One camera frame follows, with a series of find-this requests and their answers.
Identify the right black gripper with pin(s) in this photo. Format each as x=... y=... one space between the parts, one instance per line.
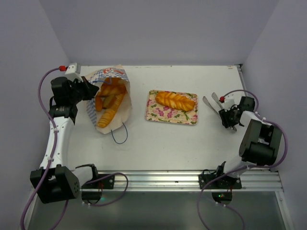
x=227 y=117

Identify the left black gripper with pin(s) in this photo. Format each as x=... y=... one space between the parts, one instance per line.
x=90 y=89

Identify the paper bag with blue pattern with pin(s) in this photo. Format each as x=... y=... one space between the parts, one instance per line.
x=97 y=78

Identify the braided fake bread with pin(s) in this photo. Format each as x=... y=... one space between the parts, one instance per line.
x=175 y=101

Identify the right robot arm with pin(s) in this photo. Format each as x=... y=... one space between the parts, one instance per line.
x=260 y=143

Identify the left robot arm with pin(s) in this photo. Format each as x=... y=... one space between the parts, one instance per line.
x=54 y=181

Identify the fake bread at bag back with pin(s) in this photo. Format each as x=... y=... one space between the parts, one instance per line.
x=112 y=86

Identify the long sliced fake baguette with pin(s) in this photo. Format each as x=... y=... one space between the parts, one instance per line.
x=109 y=114

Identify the floral tray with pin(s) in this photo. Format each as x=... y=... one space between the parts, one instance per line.
x=156 y=112

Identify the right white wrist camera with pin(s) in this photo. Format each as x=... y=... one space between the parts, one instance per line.
x=227 y=102

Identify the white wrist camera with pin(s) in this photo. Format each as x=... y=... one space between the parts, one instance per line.
x=227 y=102
x=73 y=72

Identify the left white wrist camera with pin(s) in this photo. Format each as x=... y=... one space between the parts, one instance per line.
x=73 y=72

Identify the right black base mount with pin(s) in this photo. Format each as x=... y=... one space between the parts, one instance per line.
x=226 y=184

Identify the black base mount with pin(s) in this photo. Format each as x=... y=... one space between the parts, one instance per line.
x=226 y=184
x=92 y=193

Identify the aluminium rail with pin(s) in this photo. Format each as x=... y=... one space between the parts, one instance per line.
x=187 y=181

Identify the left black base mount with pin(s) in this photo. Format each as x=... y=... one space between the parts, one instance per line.
x=92 y=193

